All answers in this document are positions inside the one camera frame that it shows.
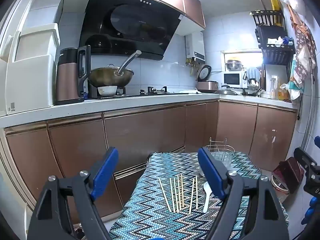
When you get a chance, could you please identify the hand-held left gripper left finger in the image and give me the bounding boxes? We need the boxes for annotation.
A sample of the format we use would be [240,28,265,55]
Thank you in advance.
[27,147,119,240]

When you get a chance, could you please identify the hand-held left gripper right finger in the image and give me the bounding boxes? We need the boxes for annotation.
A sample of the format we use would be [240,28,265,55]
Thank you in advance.
[197,147,290,240]

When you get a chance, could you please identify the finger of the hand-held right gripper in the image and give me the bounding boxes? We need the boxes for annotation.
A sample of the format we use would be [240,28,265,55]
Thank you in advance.
[294,147,319,172]

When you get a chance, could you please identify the clear cutlery holder with wire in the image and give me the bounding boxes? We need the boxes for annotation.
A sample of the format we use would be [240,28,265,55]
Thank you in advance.
[199,152,232,178]

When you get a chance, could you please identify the white plastic spoon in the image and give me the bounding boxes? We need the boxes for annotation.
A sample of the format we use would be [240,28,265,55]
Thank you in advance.
[203,182,213,214]

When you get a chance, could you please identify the bunch of wooden chopsticks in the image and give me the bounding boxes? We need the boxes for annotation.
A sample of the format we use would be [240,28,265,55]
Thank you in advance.
[158,174,198,214]

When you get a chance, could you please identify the person's right hand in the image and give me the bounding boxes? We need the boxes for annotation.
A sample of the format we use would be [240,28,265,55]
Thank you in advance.
[301,196,320,225]

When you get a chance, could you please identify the dark red bag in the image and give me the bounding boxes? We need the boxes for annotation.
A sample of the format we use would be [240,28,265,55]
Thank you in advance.
[271,156,306,196]

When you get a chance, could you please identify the brown lower kitchen cabinets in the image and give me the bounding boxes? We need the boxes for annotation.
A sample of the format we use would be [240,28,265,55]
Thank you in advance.
[0,99,298,227]

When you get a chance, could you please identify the zigzag patterned table cloth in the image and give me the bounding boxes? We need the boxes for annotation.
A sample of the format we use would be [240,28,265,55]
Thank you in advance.
[109,151,289,240]

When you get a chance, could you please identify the orange liquid bottle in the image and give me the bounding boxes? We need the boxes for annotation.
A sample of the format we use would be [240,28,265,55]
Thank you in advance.
[278,84,291,101]

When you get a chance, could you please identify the white plastic bag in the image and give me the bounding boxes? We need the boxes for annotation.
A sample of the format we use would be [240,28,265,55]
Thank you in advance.
[286,80,302,101]

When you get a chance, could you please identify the clear plastic bottle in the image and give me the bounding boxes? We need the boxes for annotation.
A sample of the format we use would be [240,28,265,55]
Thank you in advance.
[269,76,278,99]

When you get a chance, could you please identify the white ceramic bowl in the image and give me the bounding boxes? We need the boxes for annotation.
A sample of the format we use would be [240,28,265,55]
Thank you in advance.
[97,85,118,96]

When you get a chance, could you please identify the steel pan lid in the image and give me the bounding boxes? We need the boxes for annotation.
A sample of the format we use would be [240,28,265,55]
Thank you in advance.
[214,85,238,95]

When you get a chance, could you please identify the brown rice cooker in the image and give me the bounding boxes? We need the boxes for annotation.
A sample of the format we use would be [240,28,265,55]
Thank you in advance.
[196,65,219,93]

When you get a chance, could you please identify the black gas stove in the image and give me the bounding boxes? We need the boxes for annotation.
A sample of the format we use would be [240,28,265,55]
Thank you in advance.
[86,86,202,99]

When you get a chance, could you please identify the white microwave oven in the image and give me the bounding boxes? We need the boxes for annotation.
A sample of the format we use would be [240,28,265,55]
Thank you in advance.
[223,71,247,88]

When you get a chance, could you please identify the blue towel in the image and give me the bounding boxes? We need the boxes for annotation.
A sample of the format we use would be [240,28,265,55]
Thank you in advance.
[246,67,261,82]

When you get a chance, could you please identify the copper electric kettle jug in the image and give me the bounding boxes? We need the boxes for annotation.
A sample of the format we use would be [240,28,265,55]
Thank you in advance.
[55,45,92,106]

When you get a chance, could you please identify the floral hanging apron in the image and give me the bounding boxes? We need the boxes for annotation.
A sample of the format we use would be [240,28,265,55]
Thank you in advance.
[287,4,317,85]

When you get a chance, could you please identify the steel pot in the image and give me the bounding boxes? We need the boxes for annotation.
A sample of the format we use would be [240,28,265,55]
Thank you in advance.
[225,59,244,72]

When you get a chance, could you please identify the white and blue rag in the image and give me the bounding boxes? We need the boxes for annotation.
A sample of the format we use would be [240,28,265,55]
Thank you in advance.
[267,36,294,47]

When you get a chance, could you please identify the large white plastic appliance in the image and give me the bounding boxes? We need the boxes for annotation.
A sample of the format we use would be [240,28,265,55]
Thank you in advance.
[0,23,61,117]

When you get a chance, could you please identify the white water heater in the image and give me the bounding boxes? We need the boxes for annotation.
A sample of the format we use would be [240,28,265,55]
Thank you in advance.
[185,31,206,65]

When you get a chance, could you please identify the black range hood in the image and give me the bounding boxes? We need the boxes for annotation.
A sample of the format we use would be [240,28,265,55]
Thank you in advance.
[79,0,183,61]

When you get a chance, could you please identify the yellow bottle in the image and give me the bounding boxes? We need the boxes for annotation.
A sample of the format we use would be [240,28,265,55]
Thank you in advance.
[270,0,283,26]

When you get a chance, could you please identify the white box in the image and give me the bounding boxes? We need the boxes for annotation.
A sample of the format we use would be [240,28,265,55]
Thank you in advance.
[22,0,66,32]

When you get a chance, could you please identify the metal wire rack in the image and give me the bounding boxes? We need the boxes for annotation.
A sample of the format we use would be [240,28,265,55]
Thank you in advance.
[206,137,236,155]

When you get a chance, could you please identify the steel wok with handle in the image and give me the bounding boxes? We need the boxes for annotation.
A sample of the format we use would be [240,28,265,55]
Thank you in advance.
[87,50,142,88]

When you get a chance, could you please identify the black wall rack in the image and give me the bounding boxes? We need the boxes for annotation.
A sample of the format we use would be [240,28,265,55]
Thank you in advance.
[251,10,297,66]

